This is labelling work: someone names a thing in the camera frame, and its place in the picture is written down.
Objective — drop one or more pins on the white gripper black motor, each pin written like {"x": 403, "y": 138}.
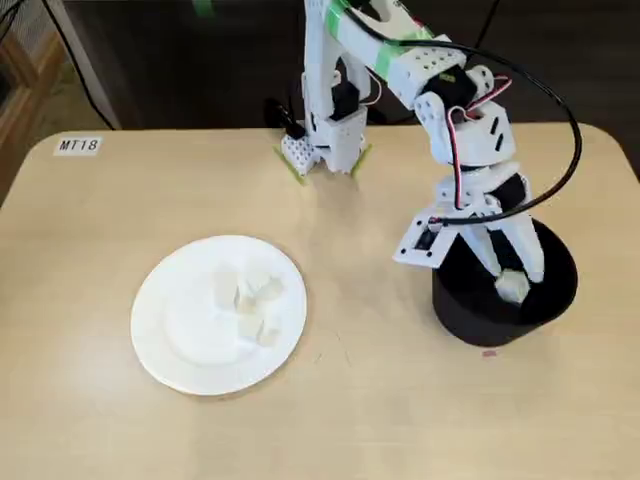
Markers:
{"x": 492, "y": 204}

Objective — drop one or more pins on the black round pot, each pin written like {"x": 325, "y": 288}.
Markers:
{"x": 475, "y": 325}

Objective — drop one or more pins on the white round plate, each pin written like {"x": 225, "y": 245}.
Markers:
{"x": 200, "y": 350}

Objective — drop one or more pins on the small pink sticker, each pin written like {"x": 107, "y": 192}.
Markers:
{"x": 490, "y": 354}

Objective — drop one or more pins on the green tape strip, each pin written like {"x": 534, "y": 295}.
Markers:
{"x": 361, "y": 161}
{"x": 292, "y": 167}

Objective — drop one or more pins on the black plug connector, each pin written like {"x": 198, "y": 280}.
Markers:
{"x": 282, "y": 117}

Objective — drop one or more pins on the green tape piece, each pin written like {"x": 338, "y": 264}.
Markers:
{"x": 204, "y": 7}

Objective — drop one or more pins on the white MT18 label sticker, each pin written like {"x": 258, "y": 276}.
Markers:
{"x": 78, "y": 145}

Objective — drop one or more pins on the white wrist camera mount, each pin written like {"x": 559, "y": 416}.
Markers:
{"x": 420, "y": 250}

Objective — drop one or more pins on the grey metal post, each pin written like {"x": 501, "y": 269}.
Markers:
{"x": 84, "y": 65}

